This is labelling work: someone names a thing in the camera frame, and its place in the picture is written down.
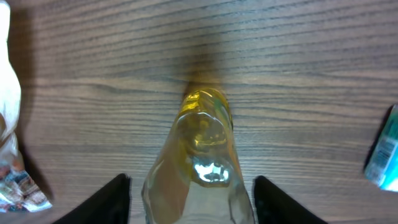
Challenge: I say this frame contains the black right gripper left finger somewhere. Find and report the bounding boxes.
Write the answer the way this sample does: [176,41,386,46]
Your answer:
[53,174,131,224]

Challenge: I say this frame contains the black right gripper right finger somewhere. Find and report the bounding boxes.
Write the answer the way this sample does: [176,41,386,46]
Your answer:
[253,175,327,224]

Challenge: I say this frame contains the yellow oil bottle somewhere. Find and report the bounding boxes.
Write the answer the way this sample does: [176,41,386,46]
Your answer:
[142,88,255,224]

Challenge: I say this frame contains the brown white snack bag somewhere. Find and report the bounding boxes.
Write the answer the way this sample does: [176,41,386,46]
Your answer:
[1,1,52,213]

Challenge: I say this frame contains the small teal white box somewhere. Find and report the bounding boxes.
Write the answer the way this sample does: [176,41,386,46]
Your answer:
[364,105,397,192]

